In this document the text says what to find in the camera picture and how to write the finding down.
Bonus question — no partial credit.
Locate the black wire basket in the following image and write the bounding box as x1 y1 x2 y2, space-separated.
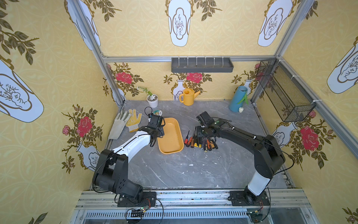
256 59 316 122

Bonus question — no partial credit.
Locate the yellow storage box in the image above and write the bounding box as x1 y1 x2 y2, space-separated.
158 118 184 155

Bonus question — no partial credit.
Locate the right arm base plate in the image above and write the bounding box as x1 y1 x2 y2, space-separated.
227 190 270 206

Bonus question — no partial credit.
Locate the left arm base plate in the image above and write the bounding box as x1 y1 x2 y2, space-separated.
115 191 157 208

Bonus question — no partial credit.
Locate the grey wall shelf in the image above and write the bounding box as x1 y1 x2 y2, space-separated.
171 57 234 73

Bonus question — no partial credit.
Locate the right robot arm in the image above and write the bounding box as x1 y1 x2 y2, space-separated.
196 112 285 197

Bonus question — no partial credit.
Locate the sunflower seed jar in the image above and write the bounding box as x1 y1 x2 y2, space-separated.
153 110 163 116

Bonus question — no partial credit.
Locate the orange grip black screwdriver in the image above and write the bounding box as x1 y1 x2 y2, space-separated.
209 140 216 149

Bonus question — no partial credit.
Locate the yellow watering can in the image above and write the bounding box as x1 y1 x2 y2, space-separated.
179 88 201 106

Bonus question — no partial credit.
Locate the red grip black screwdriver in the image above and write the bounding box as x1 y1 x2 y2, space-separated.
184 131 190 145

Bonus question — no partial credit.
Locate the long white leather glove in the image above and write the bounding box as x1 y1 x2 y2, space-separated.
108 110 131 140

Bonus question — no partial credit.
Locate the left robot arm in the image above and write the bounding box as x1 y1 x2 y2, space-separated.
92 114 166 205

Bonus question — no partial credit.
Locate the yellow dotted work glove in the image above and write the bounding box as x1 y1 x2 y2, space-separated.
125 109 142 133

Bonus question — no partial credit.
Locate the teal vase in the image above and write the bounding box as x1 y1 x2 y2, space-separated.
229 86 249 113

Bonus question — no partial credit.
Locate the white flower pot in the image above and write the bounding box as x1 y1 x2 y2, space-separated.
147 94 158 108

